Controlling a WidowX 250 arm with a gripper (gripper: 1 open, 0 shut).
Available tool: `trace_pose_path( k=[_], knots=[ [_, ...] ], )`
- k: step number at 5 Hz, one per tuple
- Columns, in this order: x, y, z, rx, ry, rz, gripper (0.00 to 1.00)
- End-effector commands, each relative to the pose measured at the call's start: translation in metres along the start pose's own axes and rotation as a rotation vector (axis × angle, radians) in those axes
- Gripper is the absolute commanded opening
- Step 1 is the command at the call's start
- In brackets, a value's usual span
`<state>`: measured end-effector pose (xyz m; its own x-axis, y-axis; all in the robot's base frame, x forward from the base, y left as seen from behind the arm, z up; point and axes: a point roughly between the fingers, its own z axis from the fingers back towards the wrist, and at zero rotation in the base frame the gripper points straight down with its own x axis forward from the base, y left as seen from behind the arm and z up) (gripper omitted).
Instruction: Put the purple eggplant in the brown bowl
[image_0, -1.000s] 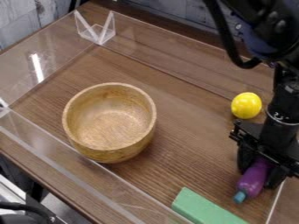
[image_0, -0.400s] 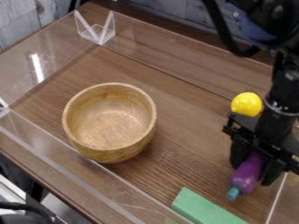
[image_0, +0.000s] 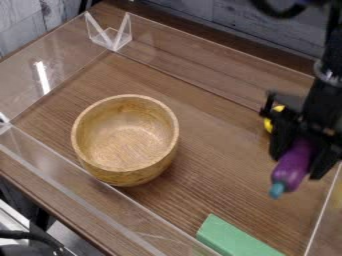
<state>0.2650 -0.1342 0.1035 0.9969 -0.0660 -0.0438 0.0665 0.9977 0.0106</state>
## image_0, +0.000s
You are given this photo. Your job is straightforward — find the clear acrylic tray wall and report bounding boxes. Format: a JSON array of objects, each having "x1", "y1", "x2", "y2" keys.
[{"x1": 0, "y1": 13, "x2": 342, "y2": 256}]

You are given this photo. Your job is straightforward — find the green foam block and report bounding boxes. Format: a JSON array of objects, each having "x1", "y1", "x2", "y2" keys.
[{"x1": 197, "y1": 214, "x2": 286, "y2": 256}]

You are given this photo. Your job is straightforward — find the brown wooden bowl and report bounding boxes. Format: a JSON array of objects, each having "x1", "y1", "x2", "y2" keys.
[{"x1": 71, "y1": 94, "x2": 180, "y2": 187}]

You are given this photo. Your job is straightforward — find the clear acrylic corner bracket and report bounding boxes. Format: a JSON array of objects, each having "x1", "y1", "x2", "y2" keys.
[{"x1": 84, "y1": 12, "x2": 132, "y2": 52}]

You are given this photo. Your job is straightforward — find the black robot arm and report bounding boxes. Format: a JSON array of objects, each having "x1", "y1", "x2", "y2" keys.
[{"x1": 250, "y1": 0, "x2": 342, "y2": 180}]

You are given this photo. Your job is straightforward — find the purple toy eggplant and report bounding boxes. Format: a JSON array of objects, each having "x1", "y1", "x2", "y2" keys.
[{"x1": 269, "y1": 138, "x2": 315, "y2": 199}]

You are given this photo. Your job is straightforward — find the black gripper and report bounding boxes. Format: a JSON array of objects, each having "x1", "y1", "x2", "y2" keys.
[{"x1": 259, "y1": 78, "x2": 342, "y2": 180}]

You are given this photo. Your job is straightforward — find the black cable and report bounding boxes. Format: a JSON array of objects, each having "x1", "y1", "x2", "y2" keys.
[{"x1": 0, "y1": 229, "x2": 64, "y2": 256}]

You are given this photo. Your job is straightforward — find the yellow toy lemon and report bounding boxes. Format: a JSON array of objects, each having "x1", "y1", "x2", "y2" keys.
[{"x1": 263, "y1": 105, "x2": 285, "y2": 134}]

